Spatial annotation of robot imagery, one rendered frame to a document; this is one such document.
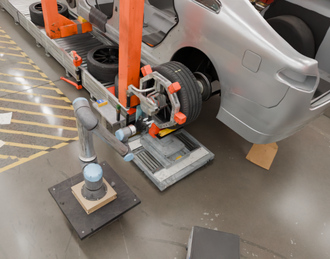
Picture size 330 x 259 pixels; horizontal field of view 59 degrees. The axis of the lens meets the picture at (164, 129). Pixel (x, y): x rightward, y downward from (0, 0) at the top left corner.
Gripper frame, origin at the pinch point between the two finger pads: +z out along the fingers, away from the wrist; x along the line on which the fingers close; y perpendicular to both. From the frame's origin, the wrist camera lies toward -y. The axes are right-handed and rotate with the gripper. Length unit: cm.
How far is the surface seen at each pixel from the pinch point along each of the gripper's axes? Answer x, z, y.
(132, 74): -57, 19, -11
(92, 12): -221, 66, -11
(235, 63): 29, 64, -55
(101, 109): -79, -7, 38
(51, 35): -249, 14, 24
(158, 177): 14, 7, 75
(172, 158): 6, 33, 68
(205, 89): -4, 74, -6
